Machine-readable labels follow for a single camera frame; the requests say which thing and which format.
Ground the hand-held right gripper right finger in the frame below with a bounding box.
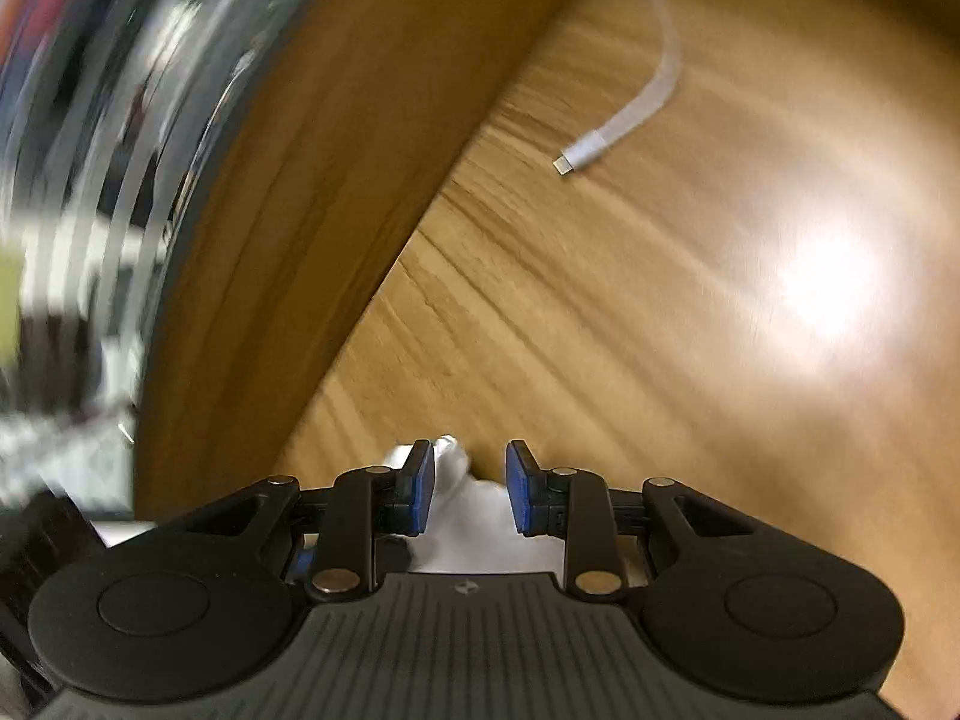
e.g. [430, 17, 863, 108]
[504, 440, 788, 602]

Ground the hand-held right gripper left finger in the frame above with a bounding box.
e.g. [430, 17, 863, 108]
[150, 439, 437, 602]

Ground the cream satin shirt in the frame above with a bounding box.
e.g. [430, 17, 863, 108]
[382, 433, 567, 577]

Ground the yellow-green sticky note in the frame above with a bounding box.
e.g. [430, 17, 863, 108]
[0, 249, 23, 370]

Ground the white charging cable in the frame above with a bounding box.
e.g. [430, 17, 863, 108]
[551, 0, 685, 177]

